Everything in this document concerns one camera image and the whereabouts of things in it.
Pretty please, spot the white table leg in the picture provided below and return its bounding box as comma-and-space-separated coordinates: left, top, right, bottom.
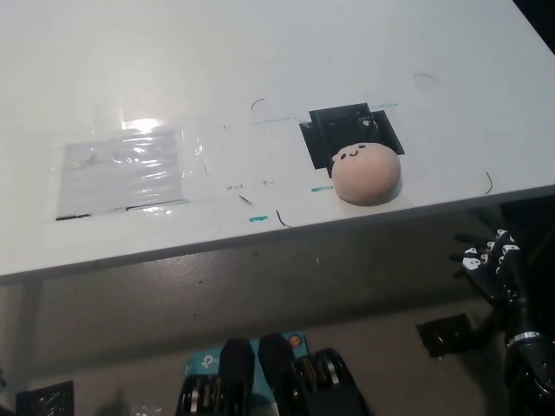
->
19, 279, 44, 387

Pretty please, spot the black tape mask square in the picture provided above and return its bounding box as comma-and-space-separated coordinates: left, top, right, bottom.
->
298, 101, 407, 171

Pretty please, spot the pink dumpling toy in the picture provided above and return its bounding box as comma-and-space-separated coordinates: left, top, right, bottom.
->
331, 141, 402, 205

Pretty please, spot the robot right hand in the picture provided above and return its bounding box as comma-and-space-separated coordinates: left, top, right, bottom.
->
450, 228, 541, 335

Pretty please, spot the taped clear plastic sheet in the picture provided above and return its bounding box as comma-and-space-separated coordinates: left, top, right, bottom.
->
55, 127, 192, 222

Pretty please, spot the robot torso black teal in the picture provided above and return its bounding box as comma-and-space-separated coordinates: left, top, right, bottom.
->
175, 331, 369, 416

